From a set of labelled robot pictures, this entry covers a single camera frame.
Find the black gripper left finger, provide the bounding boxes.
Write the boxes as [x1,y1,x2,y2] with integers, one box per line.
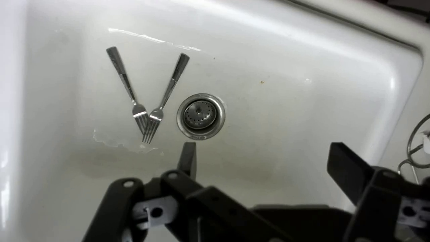
[82,142,288,242]

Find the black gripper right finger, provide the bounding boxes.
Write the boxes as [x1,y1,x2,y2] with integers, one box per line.
[327,142,430,242]

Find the steel sink drain strainer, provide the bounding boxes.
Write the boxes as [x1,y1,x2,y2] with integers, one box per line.
[175,92,227,142]

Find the steel fork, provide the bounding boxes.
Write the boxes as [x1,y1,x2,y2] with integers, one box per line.
[141,53,191,146]
[105,46,151,136]

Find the white ceramic sink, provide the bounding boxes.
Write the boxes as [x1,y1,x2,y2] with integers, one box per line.
[0,0,430,242]

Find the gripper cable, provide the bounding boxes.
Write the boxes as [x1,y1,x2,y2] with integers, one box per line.
[397,114,430,181]

